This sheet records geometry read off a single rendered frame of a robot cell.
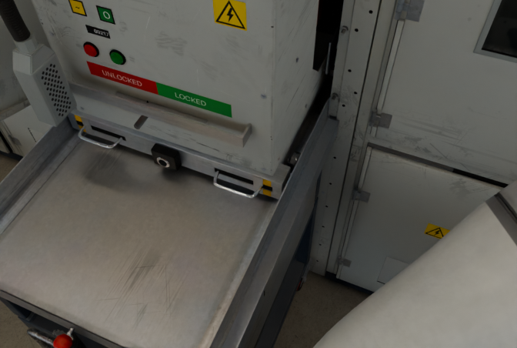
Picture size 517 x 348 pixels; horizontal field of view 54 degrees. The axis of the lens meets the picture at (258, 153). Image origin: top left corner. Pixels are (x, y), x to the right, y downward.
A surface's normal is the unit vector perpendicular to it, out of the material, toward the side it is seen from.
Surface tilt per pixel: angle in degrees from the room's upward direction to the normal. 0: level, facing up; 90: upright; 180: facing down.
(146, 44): 90
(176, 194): 0
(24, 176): 90
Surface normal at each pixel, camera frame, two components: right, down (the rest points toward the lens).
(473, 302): -0.66, -0.20
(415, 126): -0.40, 0.72
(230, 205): -0.01, -0.62
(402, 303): -0.73, -0.51
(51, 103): 0.92, 0.30
